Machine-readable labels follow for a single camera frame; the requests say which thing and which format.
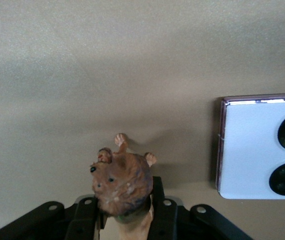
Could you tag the brown lion statue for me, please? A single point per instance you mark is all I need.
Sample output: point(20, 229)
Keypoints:
point(122, 185)

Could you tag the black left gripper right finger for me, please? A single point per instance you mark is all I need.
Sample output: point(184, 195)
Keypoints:
point(163, 220)

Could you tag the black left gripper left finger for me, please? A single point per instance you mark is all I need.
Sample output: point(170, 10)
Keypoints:
point(85, 220)

